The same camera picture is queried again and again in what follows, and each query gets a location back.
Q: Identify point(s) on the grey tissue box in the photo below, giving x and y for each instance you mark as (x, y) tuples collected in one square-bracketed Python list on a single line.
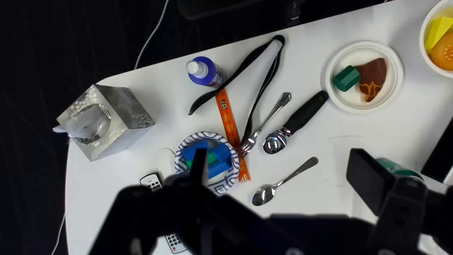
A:
[(118, 117)]

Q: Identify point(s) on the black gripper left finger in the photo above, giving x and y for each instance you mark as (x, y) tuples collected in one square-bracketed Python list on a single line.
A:
[(199, 167)]

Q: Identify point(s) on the grey remote control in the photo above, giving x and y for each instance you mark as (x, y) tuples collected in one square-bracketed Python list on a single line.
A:
[(151, 180)]

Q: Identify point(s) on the yellow toy wedge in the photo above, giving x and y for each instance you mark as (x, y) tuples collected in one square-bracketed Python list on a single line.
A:
[(437, 28)]

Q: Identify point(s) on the blue toy block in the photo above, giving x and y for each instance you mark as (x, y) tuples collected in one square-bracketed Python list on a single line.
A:
[(220, 168)]

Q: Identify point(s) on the blue bowl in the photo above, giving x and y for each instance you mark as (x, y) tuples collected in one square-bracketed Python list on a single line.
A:
[(227, 183)]

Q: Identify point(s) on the brown toy food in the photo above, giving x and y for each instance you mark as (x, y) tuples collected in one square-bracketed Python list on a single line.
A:
[(376, 75)]

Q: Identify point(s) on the orange toy fruit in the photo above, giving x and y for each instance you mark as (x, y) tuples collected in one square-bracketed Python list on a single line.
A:
[(447, 54)]

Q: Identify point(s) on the silver spoon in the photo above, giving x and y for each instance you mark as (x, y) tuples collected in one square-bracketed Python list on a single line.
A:
[(264, 194)]

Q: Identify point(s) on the blue spray bottle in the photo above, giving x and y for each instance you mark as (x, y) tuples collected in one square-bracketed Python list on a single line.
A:
[(206, 72)]

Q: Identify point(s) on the silver fork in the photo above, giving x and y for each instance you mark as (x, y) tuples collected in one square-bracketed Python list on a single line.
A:
[(250, 141)]

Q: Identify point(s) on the small green toy block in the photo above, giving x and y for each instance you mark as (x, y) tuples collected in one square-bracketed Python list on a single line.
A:
[(216, 157)]

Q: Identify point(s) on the green soda can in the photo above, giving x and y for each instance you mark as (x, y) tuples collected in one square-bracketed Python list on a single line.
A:
[(394, 166)]

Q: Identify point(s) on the white paper plate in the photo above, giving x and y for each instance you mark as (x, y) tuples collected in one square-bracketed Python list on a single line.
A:
[(394, 71)]

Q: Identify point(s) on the white bowl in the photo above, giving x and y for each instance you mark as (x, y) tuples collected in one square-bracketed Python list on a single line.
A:
[(424, 51)]

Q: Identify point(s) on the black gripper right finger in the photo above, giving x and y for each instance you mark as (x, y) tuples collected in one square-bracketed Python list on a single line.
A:
[(370, 181)]

